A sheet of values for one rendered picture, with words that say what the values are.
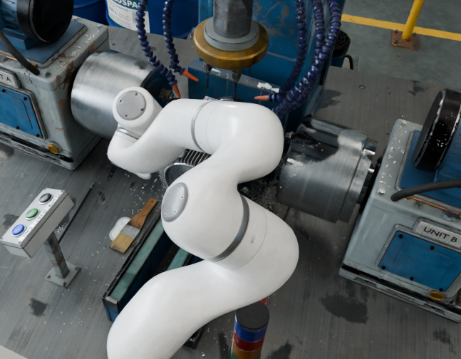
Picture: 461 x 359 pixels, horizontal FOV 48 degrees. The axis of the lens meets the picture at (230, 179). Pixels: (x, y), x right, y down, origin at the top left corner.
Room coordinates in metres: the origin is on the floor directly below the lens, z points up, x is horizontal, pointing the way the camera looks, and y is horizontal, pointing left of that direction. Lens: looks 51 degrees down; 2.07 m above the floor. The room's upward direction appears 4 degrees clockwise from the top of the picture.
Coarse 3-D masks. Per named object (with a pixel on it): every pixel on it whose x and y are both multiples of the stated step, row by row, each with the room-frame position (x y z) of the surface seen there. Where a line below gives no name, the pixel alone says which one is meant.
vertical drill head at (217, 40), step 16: (224, 0) 1.00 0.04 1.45; (240, 0) 1.00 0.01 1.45; (224, 16) 1.00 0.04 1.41; (240, 16) 1.00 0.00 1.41; (208, 32) 1.02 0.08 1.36; (224, 32) 1.00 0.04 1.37; (240, 32) 1.00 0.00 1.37; (256, 32) 1.03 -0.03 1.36; (208, 48) 0.98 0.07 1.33; (224, 48) 0.98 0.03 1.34; (240, 48) 0.98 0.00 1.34; (256, 48) 1.00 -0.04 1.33; (208, 64) 1.00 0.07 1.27; (224, 64) 0.95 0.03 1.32; (240, 64) 0.96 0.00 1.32; (208, 80) 1.01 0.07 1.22
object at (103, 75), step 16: (96, 64) 1.11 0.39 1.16; (112, 64) 1.11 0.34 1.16; (128, 64) 1.12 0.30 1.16; (144, 64) 1.13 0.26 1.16; (80, 80) 1.08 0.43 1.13; (96, 80) 1.06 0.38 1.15; (112, 80) 1.06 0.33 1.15; (128, 80) 1.06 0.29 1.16; (144, 80) 1.06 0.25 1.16; (160, 80) 1.12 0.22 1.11; (80, 96) 1.04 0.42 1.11; (96, 96) 1.03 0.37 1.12; (112, 96) 1.02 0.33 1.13; (160, 96) 1.11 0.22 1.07; (80, 112) 1.02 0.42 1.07; (96, 112) 1.01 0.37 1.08; (112, 112) 1.00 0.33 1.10; (96, 128) 1.00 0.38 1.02; (112, 128) 0.98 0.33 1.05
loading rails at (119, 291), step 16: (160, 208) 0.81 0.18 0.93; (160, 224) 0.77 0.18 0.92; (144, 240) 0.71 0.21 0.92; (160, 240) 0.73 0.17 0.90; (128, 256) 0.66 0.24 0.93; (144, 256) 0.67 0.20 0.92; (160, 256) 0.72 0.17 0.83; (176, 256) 0.67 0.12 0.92; (192, 256) 0.68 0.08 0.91; (128, 272) 0.62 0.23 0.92; (144, 272) 0.65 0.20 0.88; (112, 288) 0.57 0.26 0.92; (128, 288) 0.58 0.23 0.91; (112, 304) 0.53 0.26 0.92; (112, 320) 0.54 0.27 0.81
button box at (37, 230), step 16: (48, 192) 0.74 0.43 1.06; (64, 192) 0.73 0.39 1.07; (32, 208) 0.69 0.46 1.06; (48, 208) 0.68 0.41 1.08; (64, 208) 0.71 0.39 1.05; (16, 224) 0.65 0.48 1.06; (32, 224) 0.64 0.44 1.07; (48, 224) 0.65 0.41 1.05; (0, 240) 0.60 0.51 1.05; (16, 240) 0.60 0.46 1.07; (32, 240) 0.61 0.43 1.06; (32, 256) 0.58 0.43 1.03
